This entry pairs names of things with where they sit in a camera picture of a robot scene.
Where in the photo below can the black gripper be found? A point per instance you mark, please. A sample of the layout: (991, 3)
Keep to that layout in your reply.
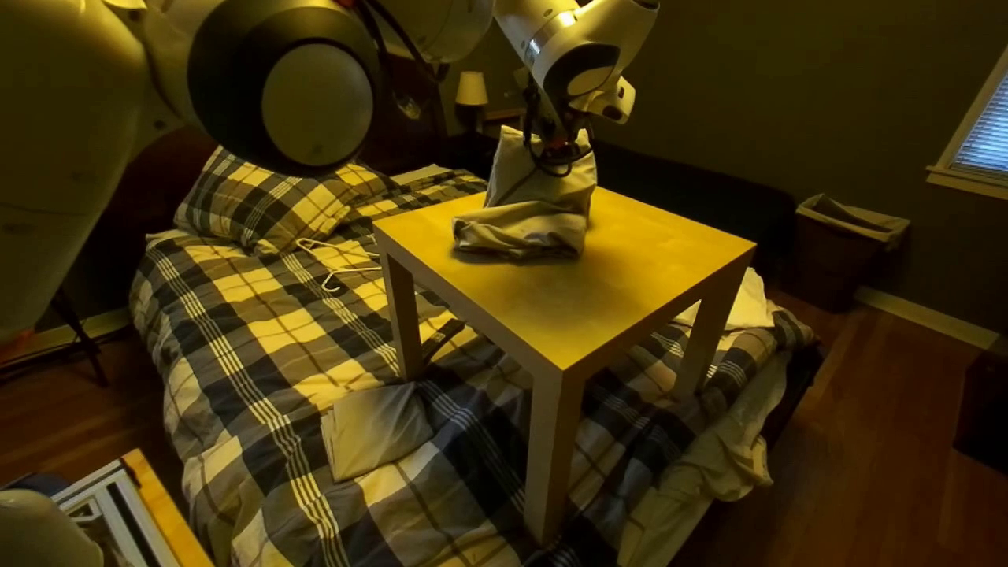
(555, 124)

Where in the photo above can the grey pillowcase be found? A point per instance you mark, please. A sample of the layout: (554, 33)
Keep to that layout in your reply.
(523, 221)

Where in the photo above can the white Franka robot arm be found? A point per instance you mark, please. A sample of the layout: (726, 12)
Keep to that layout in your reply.
(66, 158)

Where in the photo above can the small table lamp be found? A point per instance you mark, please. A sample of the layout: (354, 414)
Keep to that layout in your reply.
(474, 88)

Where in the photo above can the light wooden side table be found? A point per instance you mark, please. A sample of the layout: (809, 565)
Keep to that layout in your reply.
(610, 285)

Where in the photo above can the white pillow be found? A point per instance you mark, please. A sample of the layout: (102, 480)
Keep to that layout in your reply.
(751, 302)

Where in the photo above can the plaid pillow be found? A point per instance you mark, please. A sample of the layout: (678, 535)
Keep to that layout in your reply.
(272, 198)

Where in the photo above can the dark square basket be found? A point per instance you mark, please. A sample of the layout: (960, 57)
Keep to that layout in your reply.
(841, 263)

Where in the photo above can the small white cushion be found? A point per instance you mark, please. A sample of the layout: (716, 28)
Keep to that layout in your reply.
(373, 430)

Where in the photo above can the white bed sheet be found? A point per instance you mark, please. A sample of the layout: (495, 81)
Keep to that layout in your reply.
(736, 452)

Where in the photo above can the plaid checkered bed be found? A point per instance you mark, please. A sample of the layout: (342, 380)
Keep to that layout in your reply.
(262, 347)

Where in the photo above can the black tripod leg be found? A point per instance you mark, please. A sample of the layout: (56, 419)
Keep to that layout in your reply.
(80, 335)

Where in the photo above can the wooden board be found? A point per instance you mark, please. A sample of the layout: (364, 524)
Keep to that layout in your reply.
(169, 515)

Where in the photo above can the white rounded object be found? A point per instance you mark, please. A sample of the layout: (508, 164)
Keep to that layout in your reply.
(44, 530)

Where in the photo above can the window with white frame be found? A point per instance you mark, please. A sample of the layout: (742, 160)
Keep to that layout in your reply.
(980, 137)

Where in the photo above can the white metal frame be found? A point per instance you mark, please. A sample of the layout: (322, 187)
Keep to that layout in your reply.
(95, 493)

